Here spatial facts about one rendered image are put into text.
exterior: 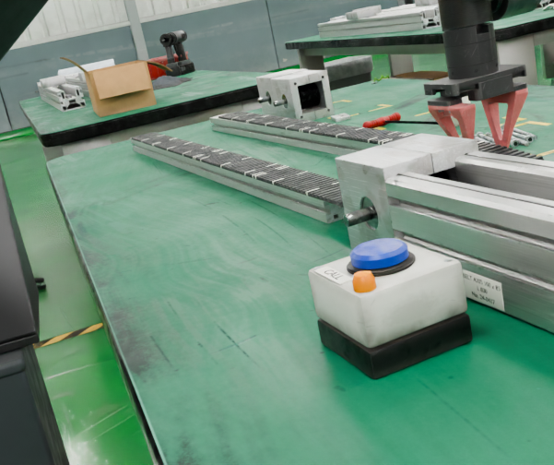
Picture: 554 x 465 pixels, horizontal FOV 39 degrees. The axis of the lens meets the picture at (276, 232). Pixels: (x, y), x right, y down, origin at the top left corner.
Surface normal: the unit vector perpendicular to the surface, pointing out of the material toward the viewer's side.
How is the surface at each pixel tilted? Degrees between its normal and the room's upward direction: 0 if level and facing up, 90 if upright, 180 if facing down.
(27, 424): 90
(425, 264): 0
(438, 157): 90
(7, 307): 44
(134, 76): 64
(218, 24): 90
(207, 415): 0
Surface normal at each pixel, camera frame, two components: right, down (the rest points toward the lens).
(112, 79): 0.17, -0.24
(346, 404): -0.19, -0.94
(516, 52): 0.31, 0.21
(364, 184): -0.90, 0.29
